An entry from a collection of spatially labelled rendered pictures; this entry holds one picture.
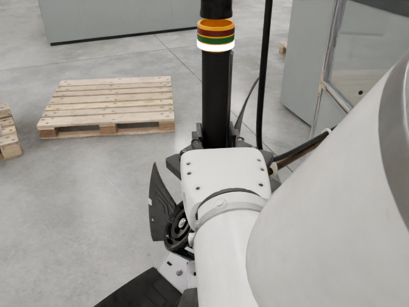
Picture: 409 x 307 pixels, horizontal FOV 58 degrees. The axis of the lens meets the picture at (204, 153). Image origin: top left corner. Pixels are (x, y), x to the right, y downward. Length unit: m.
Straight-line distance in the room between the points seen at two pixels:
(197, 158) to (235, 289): 0.19
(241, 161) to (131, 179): 2.47
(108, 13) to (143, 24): 0.56
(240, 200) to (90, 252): 2.09
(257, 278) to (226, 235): 0.16
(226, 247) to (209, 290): 0.04
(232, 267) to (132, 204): 2.36
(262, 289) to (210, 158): 0.28
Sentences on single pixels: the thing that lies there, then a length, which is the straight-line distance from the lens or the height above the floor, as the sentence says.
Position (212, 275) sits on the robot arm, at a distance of 0.31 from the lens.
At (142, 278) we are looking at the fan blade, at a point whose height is 1.08.
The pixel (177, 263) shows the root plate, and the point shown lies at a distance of 0.79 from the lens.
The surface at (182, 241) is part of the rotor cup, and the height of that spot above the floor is 1.23.
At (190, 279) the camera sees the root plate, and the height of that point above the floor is 1.18.
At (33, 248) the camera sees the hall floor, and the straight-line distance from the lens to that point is 2.54.
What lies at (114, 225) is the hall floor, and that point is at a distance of 2.52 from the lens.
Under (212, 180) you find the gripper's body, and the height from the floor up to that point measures 1.50.
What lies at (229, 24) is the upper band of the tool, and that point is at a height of 1.62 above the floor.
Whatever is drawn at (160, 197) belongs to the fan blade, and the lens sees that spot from 0.96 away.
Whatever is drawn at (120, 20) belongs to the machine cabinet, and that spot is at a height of 0.27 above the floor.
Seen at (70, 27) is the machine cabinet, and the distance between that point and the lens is 6.03.
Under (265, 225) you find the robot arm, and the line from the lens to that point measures 0.16.
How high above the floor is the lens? 1.74
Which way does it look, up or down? 34 degrees down
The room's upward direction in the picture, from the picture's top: straight up
